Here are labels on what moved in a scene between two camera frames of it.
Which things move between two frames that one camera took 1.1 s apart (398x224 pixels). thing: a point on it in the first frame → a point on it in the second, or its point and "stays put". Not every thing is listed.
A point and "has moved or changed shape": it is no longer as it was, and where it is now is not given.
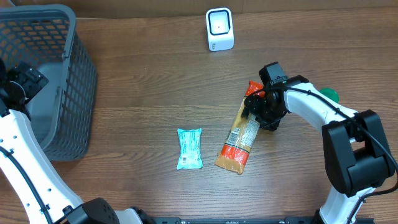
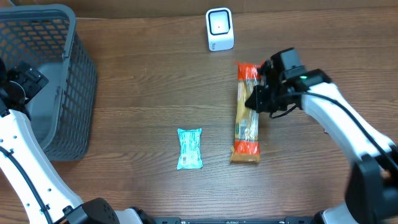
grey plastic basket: x=63 y=112 stays put
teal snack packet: x=190 y=154 stays put
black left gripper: x=28 y=83 stays put
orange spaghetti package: x=234 y=152 has moved or changed shape
